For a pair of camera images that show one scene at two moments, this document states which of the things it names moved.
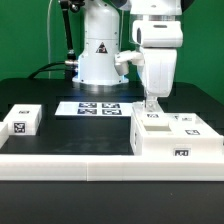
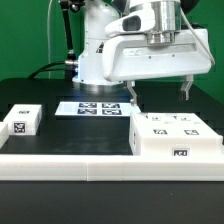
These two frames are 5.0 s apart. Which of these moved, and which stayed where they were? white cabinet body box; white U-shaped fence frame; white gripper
Moved: white gripper
Stayed: white U-shaped fence frame; white cabinet body box
